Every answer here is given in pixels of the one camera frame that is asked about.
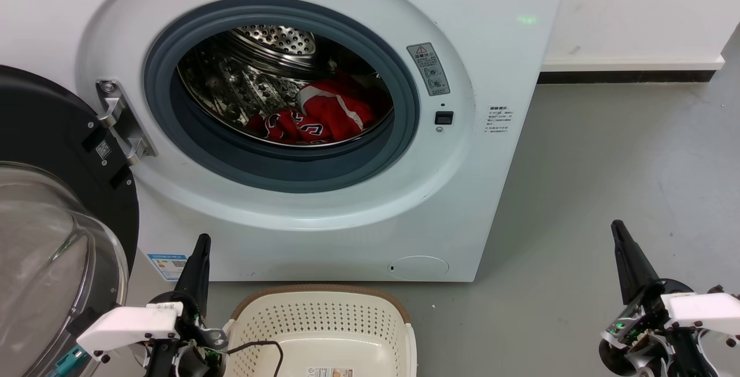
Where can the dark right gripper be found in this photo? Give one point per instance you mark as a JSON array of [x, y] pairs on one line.
[[647, 331]]

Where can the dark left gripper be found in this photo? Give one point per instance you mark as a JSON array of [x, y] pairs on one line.
[[196, 354]]

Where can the red and white garment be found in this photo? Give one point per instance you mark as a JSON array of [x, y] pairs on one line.
[[335, 111]]

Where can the cream perforated laundry basket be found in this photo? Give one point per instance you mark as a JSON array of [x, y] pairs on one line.
[[324, 325]]

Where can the stainless steel washing machine drum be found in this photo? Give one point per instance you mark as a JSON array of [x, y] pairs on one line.
[[231, 88]]

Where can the black round washer door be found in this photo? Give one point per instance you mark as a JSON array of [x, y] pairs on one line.
[[46, 122]]

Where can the blue white energy label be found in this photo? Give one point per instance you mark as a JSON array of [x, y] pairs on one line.
[[167, 266]]

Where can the grey rubber door gasket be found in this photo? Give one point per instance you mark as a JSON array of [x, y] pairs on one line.
[[277, 172]]

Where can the small QR code sticker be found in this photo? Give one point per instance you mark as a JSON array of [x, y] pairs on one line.
[[103, 150]]

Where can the white front-load washing machine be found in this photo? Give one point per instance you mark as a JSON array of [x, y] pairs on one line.
[[491, 192]]

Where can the silver metal door hinge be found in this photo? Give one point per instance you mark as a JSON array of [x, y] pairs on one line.
[[118, 117]]

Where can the black baseboard strip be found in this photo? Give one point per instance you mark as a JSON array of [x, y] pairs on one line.
[[624, 77]]

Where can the small white text sticker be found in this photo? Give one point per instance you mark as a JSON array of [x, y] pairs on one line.
[[498, 119]]

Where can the round white filter cover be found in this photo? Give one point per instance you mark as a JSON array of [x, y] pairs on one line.
[[418, 267]]

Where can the black door latch socket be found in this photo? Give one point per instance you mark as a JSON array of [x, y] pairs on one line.
[[444, 118]]

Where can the grey warning sticker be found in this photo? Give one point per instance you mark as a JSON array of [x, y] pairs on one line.
[[428, 69]]

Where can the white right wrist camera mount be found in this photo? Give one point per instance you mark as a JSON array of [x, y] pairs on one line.
[[705, 307]]

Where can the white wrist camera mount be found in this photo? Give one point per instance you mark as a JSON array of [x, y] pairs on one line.
[[705, 307], [127, 325]]

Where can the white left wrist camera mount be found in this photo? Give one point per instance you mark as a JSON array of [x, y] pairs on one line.
[[127, 325]]

